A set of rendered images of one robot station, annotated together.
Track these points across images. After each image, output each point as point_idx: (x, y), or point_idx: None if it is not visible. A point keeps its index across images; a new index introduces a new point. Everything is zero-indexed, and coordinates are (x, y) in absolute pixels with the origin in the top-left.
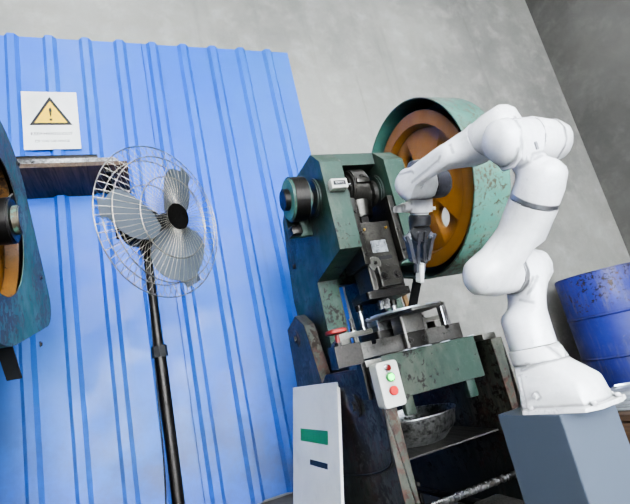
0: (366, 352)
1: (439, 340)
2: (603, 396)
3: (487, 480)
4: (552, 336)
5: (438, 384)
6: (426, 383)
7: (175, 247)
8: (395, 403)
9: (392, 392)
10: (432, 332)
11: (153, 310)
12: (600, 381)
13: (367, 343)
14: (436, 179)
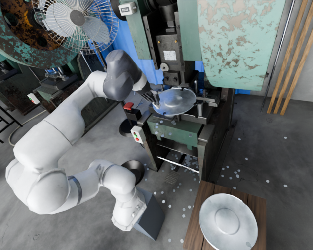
0: (151, 110)
1: (190, 120)
2: (119, 223)
3: (186, 166)
4: (120, 201)
5: (171, 139)
6: (166, 136)
7: (91, 27)
8: (138, 142)
9: (135, 140)
10: (186, 116)
11: (98, 53)
12: (121, 222)
13: (151, 107)
14: (104, 94)
